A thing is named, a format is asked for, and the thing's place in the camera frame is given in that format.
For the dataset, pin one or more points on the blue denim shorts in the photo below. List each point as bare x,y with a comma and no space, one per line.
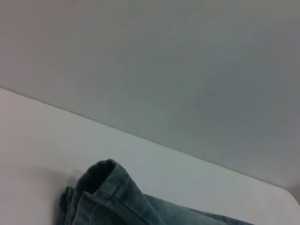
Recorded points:
112,199

